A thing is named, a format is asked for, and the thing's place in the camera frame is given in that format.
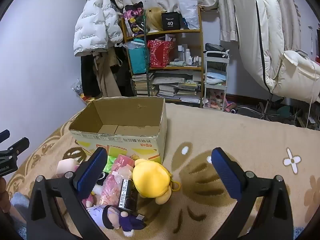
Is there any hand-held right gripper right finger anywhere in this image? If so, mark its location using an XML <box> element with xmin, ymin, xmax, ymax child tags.
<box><xmin>207</xmin><ymin>147</ymin><xmax>294</xmax><ymax>240</ymax></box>

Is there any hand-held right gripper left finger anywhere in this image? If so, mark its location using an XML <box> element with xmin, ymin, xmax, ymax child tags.
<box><xmin>27</xmin><ymin>147</ymin><xmax>110</xmax><ymax>240</ymax></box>

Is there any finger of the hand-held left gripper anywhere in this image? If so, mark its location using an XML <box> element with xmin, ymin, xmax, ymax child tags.
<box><xmin>0</xmin><ymin>129</ymin><xmax>11</xmax><ymax>144</ymax></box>
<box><xmin>0</xmin><ymin>137</ymin><xmax>30</xmax><ymax>161</ymax></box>

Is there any pale pink plush toy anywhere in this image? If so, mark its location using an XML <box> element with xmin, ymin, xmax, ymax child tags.
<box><xmin>56</xmin><ymin>158</ymin><xmax>81</xmax><ymax>178</ymax></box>

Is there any cardboard box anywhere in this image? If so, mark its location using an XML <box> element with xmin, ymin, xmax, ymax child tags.
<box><xmin>69</xmin><ymin>96</ymin><xmax>168</xmax><ymax>164</ymax></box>

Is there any purple plush doll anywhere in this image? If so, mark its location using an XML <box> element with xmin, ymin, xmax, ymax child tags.
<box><xmin>86</xmin><ymin>204</ymin><xmax>148</xmax><ymax>237</ymax></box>

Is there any yellow plush toy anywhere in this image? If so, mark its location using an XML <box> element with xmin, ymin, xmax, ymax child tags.
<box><xmin>132</xmin><ymin>159</ymin><xmax>181</xmax><ymax>204</ymax></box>

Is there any person's left hand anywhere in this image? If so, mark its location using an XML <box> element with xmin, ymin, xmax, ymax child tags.
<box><xmin>0</xmin><ymin>177</ymin><xmax>11</xmax><ymax>213</ymax></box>

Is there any green tissue packet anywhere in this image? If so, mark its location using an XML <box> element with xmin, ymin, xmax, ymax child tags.
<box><xmin>101</xmin><ymin>155</ymin><xmax>118</xmax><ymax>173</ymax></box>

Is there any pink translucent bag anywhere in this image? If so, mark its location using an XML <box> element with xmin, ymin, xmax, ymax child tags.
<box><xmin>99</xmin><ymin>167</ymin><xmax>133</xmax><ymax>207</ymax></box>

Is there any small pink haired doll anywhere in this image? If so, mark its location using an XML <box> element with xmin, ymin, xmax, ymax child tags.
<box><xmin>82</xmin><ymin>192</ymin><xmax>96</xmax><ymax>208</ymax></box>

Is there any pink flat packet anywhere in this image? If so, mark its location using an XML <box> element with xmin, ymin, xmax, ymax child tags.
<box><xmin>111</xmin><ymin>154</ymin><xmax>135</xmax><ymax>173</ymax></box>

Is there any blue fuzzy clothing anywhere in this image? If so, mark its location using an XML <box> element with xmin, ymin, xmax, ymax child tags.
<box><xmin>10</xmin><ymin>192</ymin><xmax>31</xmax><ymax>230</ymax></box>

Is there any small black box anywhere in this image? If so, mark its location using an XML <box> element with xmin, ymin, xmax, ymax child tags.
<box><xmin>117</xmin><ymin>179</ymin><xmax>139</xmax><ymax>212</ymax></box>

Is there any metal chair base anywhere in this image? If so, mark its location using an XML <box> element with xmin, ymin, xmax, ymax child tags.
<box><xmin>235</xmin><ymin>99</ymin><xmax>277</xmax><ymax>121</ymax></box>

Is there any clear patterned plastic bag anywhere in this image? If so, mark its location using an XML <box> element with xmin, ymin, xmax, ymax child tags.
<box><xmin>72</xmin><ymin>79</ymin><xmax>83</xmax><ymax>96</ymax></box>

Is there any black hanging garment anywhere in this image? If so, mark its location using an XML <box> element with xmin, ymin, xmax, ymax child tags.
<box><xmin>80</xmin><ymin>52</ymin><xmax>101</xmax><ymax>98</ymax></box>

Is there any beige hanging coat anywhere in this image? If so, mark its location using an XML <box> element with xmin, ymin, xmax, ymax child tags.
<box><xmin>94</xmin><ymin>49</ymin><xmax>123</xmax><ymax>98</ymax></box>

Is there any messy pile of books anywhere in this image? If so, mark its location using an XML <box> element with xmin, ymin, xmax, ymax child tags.
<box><xmin>152</xmin><ymin>70</ymin><xmax>202</xmax><ymax>103</ymax></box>

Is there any neat stack of books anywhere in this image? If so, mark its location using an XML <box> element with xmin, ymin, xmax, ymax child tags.
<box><xmin>132</xmin><ymin>73</ymin><xmax>154</xmax><ymax>96</ymax></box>

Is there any white trolley cart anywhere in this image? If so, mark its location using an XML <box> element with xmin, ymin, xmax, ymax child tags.
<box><xmin>203</xmin><ymin>51</ymin><xmax>230</xmax><ymax>111</ymax></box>

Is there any teal gift bag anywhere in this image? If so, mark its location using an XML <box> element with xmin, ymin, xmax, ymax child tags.
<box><xmin>127</xmin><ymin>39</ymin><xmax>148</xmax><ymax>74</ymax></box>

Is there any row of cosmetic bottles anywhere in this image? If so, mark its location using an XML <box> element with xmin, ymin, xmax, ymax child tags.
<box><xmin>177</xmin><ymin>44</ymin><xmax>203</xmax><ymax>65</ymax></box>

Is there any dark green pole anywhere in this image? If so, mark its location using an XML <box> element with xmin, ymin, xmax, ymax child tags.
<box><xmin>143</xmin><ymin>12</ymin><xmax>151</xmax><ymax>97</ymax></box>

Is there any red gift bag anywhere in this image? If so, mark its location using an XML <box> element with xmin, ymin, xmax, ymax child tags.
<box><xmin>147</xmin><ymin>39</ymin><xmax>176</xmax><ymax>68</ymax></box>

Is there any white puffer jacket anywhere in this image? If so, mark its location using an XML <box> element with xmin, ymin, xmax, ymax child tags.
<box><xmin>73</xmin><ymin>0</ymin><xmax>124</xmax><ymax>57</ymax></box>

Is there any cream long puffer coat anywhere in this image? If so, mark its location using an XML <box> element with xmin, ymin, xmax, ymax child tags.
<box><xmin>231</xmin><ymin>0</ymin><xmax>320</xmax><ymax>103</ymax></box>

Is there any wooden shelf rack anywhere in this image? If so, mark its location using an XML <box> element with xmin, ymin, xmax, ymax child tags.
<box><xmin>120</xmin><ymin>5</ymin><xmax>204</xmax><ymax>108</ymax></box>

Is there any black patterned tote bag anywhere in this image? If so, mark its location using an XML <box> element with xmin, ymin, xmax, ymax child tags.
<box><xmin>123</xmin><ymin>2</ymin><xmax>146</xmax><ymax>37</ymax></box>

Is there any black square box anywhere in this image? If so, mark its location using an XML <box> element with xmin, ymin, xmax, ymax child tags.
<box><xmin>161</xmin><ymin>12</ymin><xmax>181</xmax><ymax>31</ymax></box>

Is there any blonde wig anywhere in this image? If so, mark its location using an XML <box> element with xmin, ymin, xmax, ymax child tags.
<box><xmin>146</xmin><ymin>7</ymin><xmax>167</xmax><ymax>33</ymax></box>

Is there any white plastic bag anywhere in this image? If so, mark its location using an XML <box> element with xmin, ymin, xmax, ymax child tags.
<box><xmin>177</xmin><ymin>0</ymin><xmax>201</xmax><ymax>29</ymax></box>

